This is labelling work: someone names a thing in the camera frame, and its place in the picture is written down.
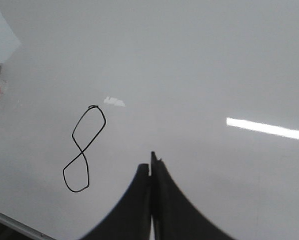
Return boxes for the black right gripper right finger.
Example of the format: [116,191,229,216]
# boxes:
[150,151,233,240]

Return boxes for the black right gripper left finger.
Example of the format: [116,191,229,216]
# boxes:
[82,163,151,240]

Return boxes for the white whiteboard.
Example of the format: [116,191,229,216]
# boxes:
[0,0,299,240]

